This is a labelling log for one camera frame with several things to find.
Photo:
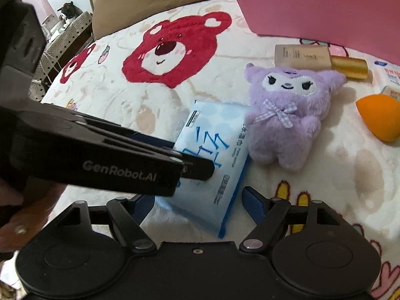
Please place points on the printed bear blanket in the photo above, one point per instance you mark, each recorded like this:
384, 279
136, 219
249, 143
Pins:
109, 93

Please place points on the brown pillow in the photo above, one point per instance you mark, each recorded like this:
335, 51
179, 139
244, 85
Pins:
140, 0

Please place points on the person's left hand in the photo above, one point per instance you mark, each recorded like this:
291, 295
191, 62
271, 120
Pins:
34, 215

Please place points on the pink cardboard box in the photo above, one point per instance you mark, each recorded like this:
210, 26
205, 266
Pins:
312, 6

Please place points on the black and white plush toy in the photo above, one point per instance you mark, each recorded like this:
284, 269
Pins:
68, 11

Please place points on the foundation bottle with gold cap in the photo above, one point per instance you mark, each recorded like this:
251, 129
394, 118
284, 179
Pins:
300, 57

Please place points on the purple plush toy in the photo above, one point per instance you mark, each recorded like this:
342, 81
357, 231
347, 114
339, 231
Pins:
281, 131

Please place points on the white packet with orange label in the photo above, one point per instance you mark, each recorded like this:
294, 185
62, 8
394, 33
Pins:
393, 93

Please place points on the white plastic object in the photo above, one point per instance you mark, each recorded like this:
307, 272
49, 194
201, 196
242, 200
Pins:
48, 25

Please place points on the light blue tissue packet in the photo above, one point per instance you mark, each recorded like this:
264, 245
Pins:
215, 150

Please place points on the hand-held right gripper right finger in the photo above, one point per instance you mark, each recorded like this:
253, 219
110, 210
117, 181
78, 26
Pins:
251, 203

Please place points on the orange makeup sponge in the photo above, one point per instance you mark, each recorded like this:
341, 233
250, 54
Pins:
381, 115

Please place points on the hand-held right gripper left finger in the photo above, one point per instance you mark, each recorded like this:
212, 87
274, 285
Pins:
145, 207

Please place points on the white wet wipes packet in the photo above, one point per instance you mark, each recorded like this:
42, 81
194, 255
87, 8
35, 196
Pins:
390, 75

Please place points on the patterned cabinet cover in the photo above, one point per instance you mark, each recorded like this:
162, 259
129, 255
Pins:
72, 28

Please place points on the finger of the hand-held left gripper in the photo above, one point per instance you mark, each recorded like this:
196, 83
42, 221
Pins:
150, 139
200, 168

